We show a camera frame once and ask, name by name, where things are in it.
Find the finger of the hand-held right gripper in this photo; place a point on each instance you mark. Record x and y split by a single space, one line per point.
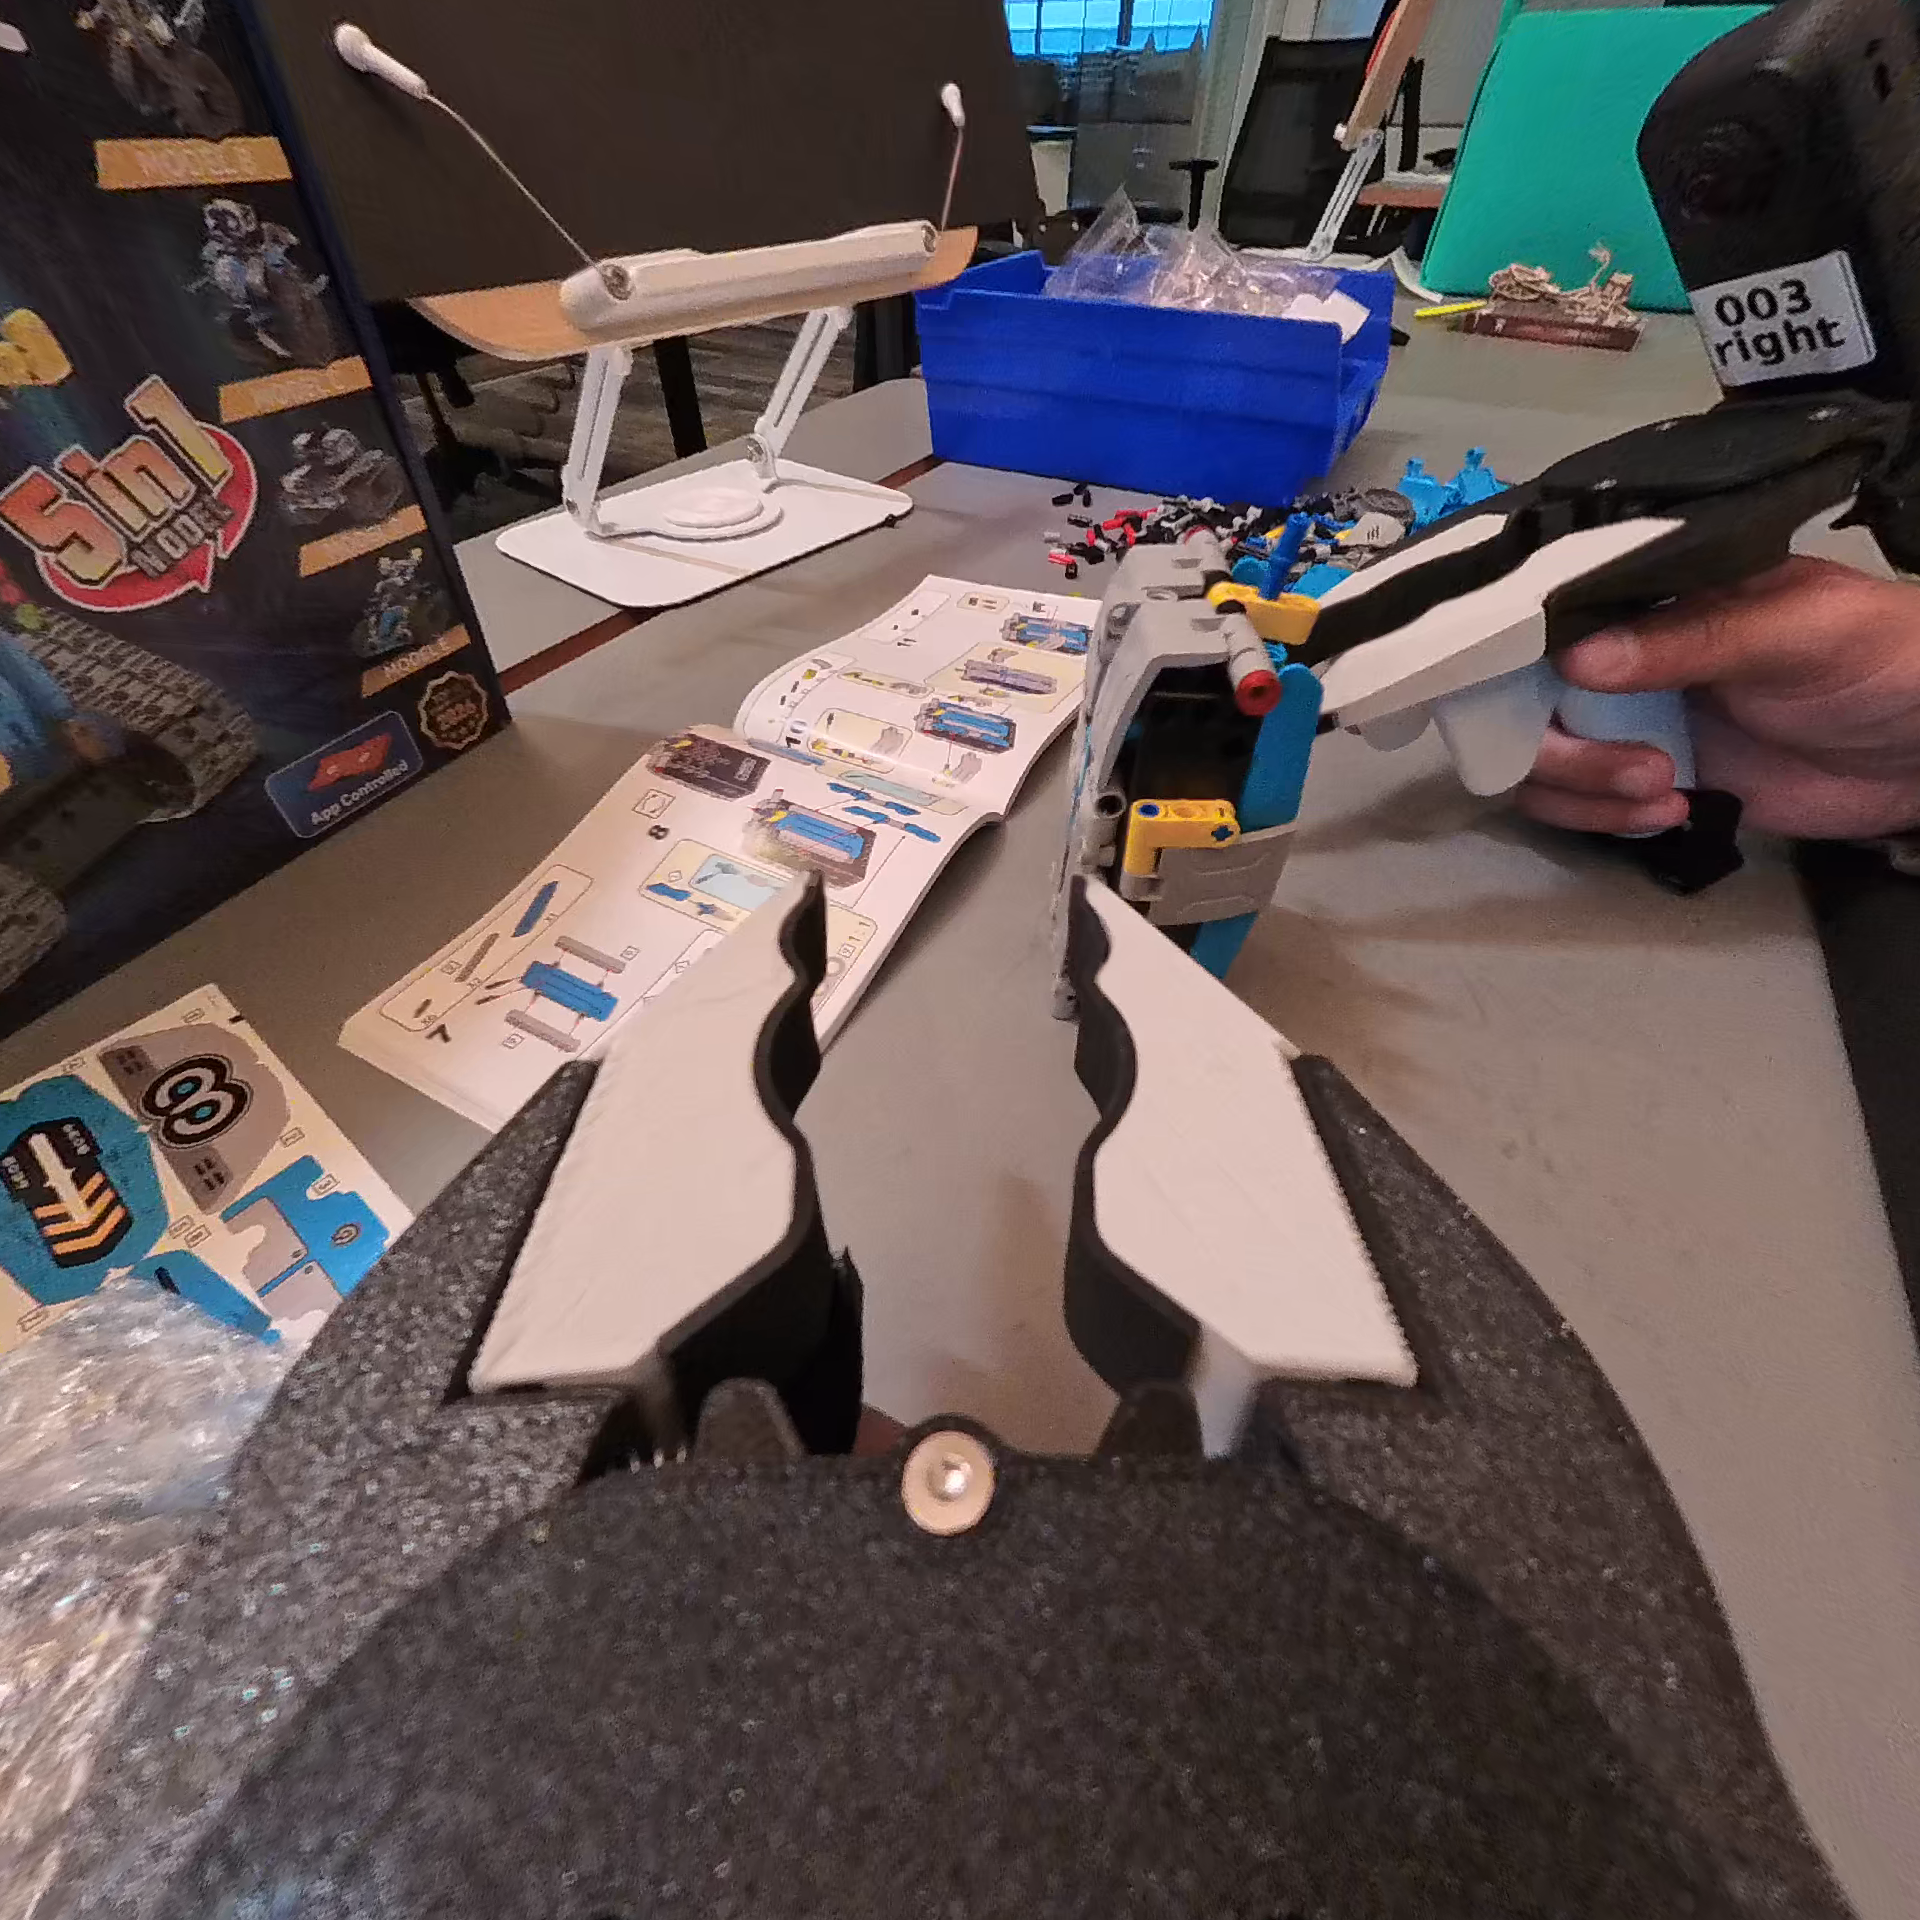
1499 615
1451 544

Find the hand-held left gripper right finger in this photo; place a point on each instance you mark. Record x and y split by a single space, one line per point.
1244 1185

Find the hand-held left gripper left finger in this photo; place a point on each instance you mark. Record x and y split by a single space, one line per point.
661 1185

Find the pile of toy brick pieces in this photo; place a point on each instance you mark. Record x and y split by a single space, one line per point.
1140 528

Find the grey blue toy brick model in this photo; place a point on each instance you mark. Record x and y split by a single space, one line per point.
1185 856

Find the person's right hand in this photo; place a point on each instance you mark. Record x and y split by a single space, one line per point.
1799 704

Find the small wooden model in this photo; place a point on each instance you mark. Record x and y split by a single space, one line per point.
1559 306

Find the yellow pen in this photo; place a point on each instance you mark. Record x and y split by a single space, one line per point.
1448 306

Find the open instruction booklet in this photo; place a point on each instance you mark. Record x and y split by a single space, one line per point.
674 840

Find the blue plastic bin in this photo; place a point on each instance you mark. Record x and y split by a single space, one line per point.
1140 390

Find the clear plastic bags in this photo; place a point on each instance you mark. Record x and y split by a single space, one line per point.
1185 263

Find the black office chair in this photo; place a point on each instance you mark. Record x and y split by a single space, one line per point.
1275 136

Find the blue sticker sheet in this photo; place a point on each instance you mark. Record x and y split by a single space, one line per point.
181 1154

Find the black perforated board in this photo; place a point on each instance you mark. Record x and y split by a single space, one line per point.
1875 1050

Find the clear plastic bag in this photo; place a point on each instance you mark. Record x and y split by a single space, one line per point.
105 1499

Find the white book stand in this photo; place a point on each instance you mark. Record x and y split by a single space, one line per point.
690 523

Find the dark printed toy set box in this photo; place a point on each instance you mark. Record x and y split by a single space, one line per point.
181 523

